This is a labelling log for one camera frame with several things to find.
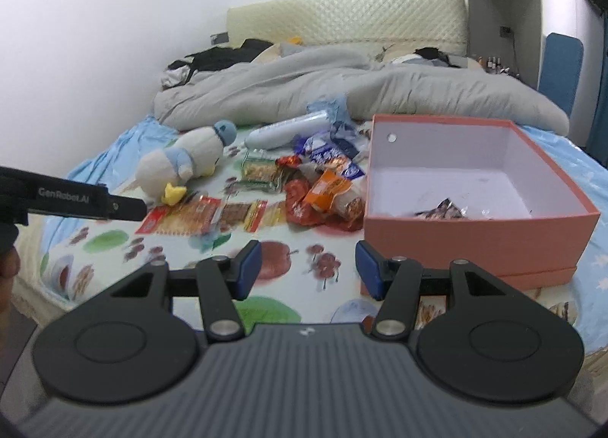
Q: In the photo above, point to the green clear snack packet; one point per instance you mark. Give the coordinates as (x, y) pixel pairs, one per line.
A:
(259, 169)

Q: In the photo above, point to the large red cracker packet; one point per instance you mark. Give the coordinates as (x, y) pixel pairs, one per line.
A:
(185, 217)

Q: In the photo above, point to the red yellow snack packet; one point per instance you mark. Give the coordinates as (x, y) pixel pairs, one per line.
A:
(255, 215)

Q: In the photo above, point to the blue white snack packet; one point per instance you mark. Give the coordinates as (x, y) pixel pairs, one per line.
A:
(317, 147)

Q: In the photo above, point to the black wall socket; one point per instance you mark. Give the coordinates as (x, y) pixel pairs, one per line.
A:
(506, 31)

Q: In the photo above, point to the blue chair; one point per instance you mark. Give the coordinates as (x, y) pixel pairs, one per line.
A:
(560, 70)

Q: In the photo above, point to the black clothing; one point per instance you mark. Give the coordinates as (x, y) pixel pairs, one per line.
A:
(439, 55)
(223, 55)

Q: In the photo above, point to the red foil bag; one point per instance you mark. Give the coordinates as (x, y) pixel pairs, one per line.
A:
(297, 207)

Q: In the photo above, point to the blue packet with orange print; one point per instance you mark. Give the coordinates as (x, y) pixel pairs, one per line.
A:
(351, 171)

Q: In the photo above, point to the person's left hand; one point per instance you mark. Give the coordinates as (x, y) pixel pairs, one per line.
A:
(8, 263)

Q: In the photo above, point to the pink cardboard box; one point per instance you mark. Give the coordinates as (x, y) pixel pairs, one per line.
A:
(475, 241)

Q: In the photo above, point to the white spray can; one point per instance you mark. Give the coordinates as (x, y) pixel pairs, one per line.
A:
(285, 130)

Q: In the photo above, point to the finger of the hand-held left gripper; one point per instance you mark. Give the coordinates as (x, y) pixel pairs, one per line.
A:
(129, 209)

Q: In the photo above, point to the cream quilted headboard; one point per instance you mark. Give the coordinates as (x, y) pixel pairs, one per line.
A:
(342, 18)

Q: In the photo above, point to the grey duvet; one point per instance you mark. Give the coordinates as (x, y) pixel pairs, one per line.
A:
(403, 86)

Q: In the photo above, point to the white blue plush duck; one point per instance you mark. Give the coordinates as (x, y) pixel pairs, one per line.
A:
(190, 158)

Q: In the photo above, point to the silver snack packet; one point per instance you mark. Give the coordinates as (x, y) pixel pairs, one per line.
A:
(441, 211)

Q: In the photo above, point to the small red foil packet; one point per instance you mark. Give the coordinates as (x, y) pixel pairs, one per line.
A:
(289, 161)

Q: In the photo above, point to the light blue plastic wrapper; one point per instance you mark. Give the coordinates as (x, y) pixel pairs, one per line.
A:
(332, 108)

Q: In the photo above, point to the dark blue crumpled wrapper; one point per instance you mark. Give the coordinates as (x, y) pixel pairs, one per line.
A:
(349, 139)

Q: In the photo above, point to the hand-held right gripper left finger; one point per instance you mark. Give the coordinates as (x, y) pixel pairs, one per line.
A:
(250, 269)

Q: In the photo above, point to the brown snack packet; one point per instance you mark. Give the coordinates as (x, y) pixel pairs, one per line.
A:
(235, 214)

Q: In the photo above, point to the row of small bottles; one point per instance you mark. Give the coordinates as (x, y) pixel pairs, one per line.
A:
(496, 65)

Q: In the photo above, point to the dark blue curtain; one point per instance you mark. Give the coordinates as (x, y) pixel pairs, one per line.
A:
(599, 86)

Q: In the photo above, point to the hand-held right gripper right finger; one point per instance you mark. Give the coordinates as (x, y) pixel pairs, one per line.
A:
(368, 272)

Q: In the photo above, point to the orange snack packet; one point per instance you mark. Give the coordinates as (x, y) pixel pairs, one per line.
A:
(327, 191)

